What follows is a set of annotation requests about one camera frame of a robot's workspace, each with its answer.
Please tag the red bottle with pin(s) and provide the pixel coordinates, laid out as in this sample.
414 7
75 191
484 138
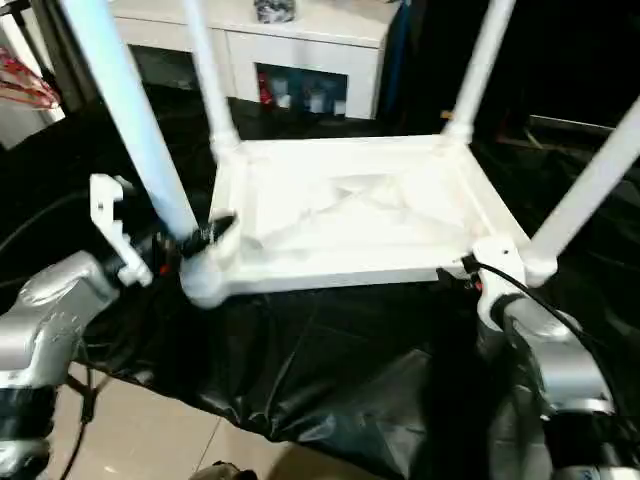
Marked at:
265 90

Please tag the white cabinet with glass doors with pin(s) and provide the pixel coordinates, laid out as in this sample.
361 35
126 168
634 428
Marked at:
320 55

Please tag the white plastic table top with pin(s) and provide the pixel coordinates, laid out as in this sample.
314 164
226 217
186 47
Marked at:
360 255

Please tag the dark metal clothes rail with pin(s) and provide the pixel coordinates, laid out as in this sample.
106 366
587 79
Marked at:
12 8

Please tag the grey curtain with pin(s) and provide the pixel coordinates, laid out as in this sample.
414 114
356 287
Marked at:
50 40

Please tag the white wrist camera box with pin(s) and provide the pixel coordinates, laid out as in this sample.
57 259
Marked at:
110 225
497 305

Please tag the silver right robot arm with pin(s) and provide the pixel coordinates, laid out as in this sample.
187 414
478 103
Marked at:
560 370

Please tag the black plastic mat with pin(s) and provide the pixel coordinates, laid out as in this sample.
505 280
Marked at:
300 380

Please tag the dark object on cabinet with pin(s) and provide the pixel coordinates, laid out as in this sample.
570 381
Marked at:
276 10

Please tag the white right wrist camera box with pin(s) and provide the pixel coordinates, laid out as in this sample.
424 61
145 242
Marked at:
497 305

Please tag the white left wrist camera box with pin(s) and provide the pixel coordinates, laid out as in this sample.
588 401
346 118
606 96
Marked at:
110 225

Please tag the black horizontal rail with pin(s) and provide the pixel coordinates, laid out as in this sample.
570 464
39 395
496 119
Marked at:
580 125

